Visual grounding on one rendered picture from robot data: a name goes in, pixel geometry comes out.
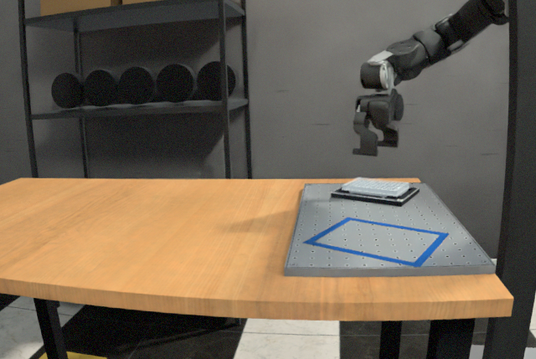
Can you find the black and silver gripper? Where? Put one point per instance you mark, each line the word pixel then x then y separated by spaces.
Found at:
pixel 381 109

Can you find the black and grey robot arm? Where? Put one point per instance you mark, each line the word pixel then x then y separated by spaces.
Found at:
pixel 426 48

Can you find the blue rectangular tape outline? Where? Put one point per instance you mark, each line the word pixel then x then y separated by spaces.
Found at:
pixel 417 263

